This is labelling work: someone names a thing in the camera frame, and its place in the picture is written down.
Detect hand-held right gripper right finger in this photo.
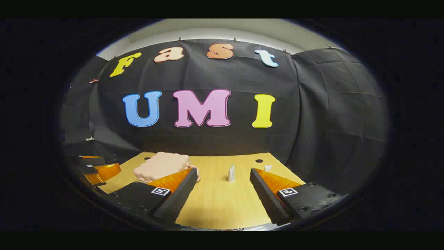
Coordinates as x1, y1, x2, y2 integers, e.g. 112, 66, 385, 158
250, 168, 348, 226

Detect black backdrop cloth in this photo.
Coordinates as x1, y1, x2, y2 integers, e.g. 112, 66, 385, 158
61, 38, 389, 195

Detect pink suitcase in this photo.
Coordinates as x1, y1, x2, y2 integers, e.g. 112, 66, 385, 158
134, 152, 201, 184

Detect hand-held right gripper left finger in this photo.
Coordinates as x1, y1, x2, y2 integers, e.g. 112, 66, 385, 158
107, 167, 199, 224

